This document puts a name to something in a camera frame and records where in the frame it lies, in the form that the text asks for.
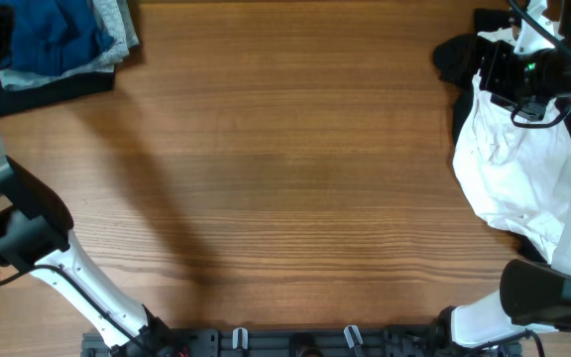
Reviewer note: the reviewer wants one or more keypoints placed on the black folded garment left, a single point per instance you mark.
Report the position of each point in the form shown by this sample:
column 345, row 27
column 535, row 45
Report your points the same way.
column 78, row 85

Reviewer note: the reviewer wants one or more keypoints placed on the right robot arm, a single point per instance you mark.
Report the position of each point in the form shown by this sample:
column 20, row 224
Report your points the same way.
column 512, row 159

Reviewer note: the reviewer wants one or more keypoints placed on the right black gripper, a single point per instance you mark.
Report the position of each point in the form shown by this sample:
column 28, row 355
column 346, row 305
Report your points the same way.
column 496, row 57

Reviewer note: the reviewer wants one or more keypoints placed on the dark blue polo shirt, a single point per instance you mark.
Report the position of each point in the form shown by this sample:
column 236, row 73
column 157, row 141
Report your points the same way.
column 50, row 37

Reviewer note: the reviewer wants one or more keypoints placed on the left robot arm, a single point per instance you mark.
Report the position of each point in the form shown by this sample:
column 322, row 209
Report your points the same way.
column 37, row 239

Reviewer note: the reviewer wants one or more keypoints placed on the light blue denim jeans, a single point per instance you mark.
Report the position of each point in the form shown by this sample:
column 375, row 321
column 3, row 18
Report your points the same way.
column 112, row 16

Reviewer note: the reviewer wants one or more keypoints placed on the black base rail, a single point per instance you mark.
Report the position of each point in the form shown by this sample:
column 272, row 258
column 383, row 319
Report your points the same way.
column 393, row 341

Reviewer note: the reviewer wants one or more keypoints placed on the white crumpled garment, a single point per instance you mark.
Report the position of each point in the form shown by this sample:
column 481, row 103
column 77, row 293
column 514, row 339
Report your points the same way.
column 518, row 173

